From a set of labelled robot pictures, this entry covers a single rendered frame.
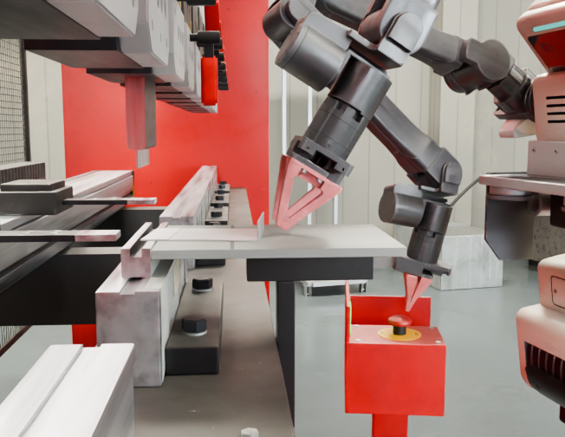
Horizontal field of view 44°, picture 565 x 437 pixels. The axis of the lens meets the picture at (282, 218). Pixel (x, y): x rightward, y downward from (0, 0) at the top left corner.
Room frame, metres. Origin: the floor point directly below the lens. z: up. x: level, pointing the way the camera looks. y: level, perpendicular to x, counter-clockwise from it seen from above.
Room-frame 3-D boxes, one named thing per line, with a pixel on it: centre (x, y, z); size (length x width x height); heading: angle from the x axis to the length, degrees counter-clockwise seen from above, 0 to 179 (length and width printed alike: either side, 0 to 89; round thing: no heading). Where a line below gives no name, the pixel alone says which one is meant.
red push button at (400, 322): (1.13, -0.20, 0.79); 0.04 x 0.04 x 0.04
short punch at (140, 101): (0.78, 0.16, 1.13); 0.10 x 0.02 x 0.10; 4
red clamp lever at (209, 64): (0.94, 0.10, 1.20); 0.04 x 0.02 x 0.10; 94
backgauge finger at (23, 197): (1.16, 0.34, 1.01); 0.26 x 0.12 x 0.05; 94
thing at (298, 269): (0.79, -0.03, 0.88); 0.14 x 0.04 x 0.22; 94
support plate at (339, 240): (0.79, 0.01, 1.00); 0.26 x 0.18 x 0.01; 94
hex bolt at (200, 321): (0.72, 0.09, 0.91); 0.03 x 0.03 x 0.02
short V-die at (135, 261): (0.80, 0.16, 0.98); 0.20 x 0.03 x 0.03; 4
